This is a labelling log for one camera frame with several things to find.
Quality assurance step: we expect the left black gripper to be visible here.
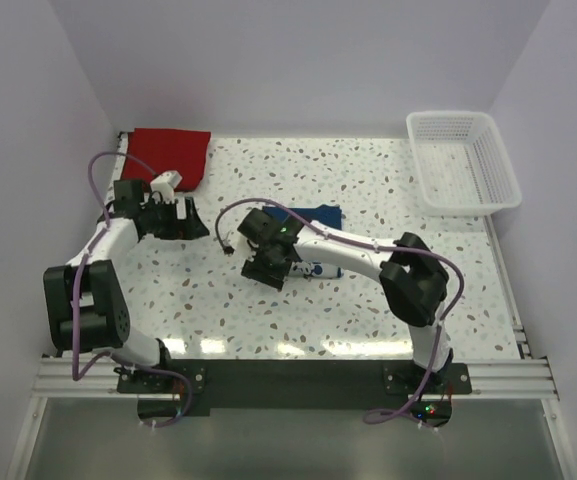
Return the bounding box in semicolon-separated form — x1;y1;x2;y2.
142;197;208;241

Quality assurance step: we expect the blue t shirt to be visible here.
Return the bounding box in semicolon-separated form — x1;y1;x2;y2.
262;205;343;279

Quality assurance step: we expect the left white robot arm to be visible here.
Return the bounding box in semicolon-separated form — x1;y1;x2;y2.
43;171;209;395

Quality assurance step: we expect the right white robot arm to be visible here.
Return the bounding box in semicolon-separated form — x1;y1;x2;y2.
237;208;452;393

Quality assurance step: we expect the folded red t shirt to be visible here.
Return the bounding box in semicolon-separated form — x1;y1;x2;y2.
127;128;212;192

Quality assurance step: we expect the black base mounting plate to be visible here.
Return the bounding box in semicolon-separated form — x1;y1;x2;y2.
117;357;474;426

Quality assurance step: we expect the white plastic basket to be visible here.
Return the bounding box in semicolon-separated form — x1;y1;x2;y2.
406;110;522;217

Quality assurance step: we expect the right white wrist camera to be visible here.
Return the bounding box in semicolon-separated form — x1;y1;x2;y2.
224;233;256;261

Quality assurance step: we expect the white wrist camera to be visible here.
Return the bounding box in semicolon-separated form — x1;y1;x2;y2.
150;170;183;202
224;233;256;261

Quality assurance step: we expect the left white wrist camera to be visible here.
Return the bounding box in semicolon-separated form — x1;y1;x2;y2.
150;170;183;202

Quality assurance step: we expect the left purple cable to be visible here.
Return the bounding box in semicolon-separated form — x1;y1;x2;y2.
70;151;194;429

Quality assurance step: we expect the aluminium frame rail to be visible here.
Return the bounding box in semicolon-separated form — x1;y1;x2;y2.
30;324;562;401

